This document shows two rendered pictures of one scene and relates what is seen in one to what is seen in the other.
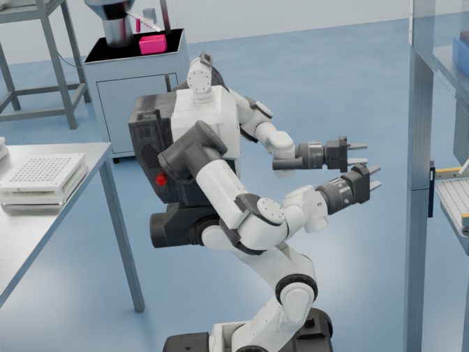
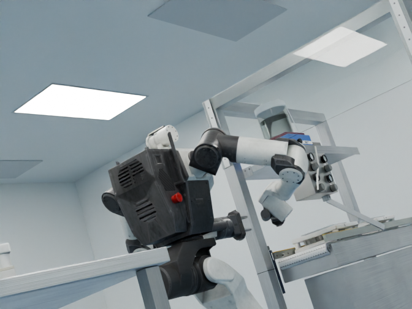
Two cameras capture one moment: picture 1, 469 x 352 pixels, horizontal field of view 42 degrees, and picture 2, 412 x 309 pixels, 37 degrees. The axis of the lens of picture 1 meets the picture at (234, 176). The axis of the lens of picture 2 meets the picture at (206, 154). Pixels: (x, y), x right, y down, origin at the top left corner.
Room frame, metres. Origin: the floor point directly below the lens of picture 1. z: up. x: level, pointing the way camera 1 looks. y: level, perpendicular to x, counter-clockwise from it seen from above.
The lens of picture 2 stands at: (0.39, 1.83, 0.71)
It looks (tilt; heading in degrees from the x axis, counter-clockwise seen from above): 14 degrees up; 302
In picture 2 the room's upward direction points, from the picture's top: 17 degrees counter-clockwise
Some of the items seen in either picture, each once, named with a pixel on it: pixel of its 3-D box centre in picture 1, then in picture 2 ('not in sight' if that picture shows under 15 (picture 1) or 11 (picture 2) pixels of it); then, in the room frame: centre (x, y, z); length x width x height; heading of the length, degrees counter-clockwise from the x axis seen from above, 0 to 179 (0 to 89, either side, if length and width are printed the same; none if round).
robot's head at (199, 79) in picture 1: (200, 78); (163, 141); (1.64, 0.06, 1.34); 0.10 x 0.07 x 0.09; 176
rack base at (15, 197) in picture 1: (45, 183); not in sight; (1.99, 0.69, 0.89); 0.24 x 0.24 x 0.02; 77
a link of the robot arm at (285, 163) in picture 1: (291, 160); (211, 231); (1.71, -0.19, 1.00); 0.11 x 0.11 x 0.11; 78
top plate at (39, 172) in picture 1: (42, 172); not in sight; (1.99, 0.69, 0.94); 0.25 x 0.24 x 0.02; 167
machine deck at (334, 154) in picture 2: not in sight; (299, 164); (1.59, -0.95, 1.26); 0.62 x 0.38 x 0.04; 86
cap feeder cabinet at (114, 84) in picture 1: (146, 96); not in sight; (4.09, 0.54, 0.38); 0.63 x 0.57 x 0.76; 87
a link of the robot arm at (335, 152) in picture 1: (327, 154); (227, 227); (1.70, -0.30, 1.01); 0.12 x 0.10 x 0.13; 78
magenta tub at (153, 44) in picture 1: (153, 44); not in sight; (3.88, 0.41, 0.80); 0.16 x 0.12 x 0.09; 87
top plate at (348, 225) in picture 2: not in sight; (325, 232); (1.58, -0.94, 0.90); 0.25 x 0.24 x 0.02; 176
